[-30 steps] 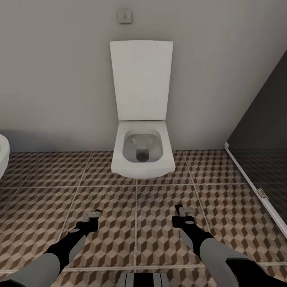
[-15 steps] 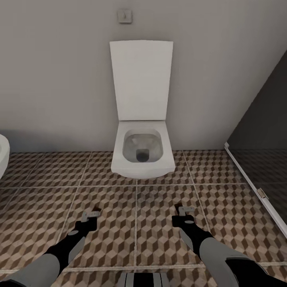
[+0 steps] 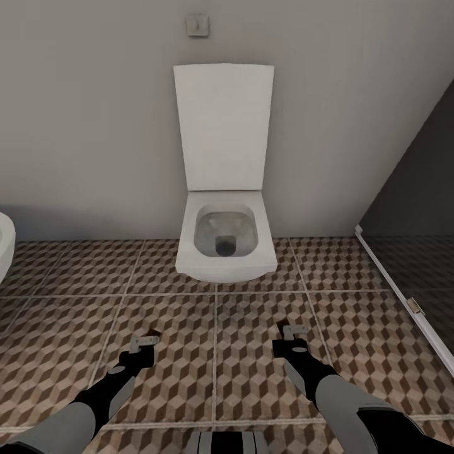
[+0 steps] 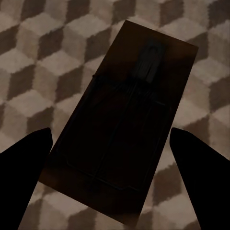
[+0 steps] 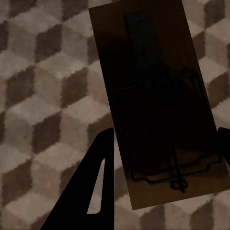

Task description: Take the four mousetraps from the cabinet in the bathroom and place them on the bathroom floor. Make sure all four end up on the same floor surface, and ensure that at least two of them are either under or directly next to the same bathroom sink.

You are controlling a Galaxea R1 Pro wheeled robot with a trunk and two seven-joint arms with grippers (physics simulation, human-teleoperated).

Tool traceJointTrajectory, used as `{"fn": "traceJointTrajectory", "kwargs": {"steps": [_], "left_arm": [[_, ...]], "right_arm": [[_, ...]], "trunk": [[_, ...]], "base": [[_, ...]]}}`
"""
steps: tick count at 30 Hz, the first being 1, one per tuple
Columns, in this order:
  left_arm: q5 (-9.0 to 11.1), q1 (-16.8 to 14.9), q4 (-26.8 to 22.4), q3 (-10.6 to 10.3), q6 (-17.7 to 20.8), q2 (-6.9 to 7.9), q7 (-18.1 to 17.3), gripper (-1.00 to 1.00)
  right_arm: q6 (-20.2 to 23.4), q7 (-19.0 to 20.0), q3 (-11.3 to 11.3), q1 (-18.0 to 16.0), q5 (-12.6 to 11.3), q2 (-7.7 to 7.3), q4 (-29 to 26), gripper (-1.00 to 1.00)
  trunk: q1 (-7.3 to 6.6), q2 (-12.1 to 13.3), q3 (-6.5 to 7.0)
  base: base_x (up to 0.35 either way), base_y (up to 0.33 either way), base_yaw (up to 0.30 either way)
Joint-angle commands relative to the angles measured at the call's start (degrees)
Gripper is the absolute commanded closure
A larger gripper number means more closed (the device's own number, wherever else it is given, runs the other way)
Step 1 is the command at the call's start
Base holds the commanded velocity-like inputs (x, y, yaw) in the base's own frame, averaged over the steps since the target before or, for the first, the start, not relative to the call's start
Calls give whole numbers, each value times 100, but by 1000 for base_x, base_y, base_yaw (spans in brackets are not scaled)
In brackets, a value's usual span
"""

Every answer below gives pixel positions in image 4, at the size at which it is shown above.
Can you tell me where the mousetrap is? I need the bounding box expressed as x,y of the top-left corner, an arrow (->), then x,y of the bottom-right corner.
38,20 -> 199,230

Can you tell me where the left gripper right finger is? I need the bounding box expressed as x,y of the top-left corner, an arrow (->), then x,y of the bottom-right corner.
169,127 -> 230,230

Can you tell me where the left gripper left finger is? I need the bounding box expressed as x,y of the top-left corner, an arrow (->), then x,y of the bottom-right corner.
0,127 -> 53,230

